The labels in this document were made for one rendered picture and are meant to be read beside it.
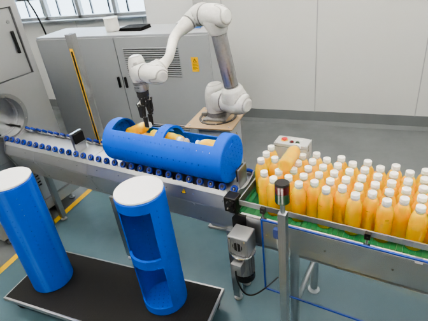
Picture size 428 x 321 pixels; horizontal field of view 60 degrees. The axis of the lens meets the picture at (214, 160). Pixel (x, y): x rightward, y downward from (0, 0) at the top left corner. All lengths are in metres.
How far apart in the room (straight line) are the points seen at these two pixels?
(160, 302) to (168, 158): 0.99
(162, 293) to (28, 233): 0.95
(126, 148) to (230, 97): 0.78
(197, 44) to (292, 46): 1.47
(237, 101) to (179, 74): 1.44
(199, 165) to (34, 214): 1.15
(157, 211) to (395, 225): 1.16
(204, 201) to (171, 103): 2.06
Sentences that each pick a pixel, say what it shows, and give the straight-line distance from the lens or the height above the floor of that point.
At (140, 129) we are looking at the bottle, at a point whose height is 1.18.
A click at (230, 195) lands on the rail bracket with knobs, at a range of 1.97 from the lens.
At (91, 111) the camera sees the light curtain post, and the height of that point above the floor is 1.10.
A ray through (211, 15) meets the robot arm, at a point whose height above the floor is 1.79.
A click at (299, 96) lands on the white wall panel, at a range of 4.97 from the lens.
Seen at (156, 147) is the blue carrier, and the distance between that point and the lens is 2.21.
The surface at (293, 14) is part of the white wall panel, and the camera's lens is 4.71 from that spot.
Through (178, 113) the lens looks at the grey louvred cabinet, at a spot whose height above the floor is 0.61.
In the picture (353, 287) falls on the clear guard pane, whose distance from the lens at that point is 1.98.
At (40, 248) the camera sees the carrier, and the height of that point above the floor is 0.55.
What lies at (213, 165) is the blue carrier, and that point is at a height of 1.12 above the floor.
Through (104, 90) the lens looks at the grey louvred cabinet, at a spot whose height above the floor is 0.85.
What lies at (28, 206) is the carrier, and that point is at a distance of 2.61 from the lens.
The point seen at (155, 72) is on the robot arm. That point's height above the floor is 1.58.
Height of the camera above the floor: 2.15
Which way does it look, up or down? 30 degrees down
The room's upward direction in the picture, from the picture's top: 7 degrees counter-clockwise
